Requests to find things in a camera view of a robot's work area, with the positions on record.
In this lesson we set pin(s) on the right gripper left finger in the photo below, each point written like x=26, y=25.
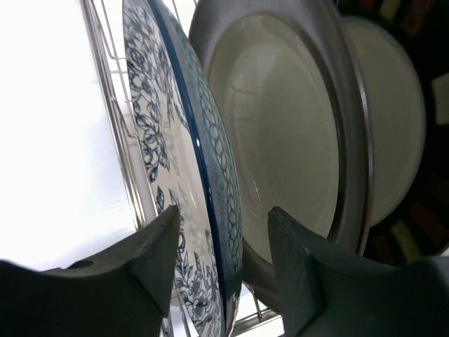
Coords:
x=123, y=290

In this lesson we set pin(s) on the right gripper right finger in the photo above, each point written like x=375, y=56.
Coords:
x=326, y=290

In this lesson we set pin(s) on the blue floral white plate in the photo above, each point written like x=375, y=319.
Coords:
x=188, y=161

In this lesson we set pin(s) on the silver rimmed cream plate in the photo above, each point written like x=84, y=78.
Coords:
x=289, y=87

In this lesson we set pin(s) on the black checkered rim plate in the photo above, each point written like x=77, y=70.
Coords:
x=403, y=50

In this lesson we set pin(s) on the white wire dish rack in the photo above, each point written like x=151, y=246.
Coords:
x=249, y=317

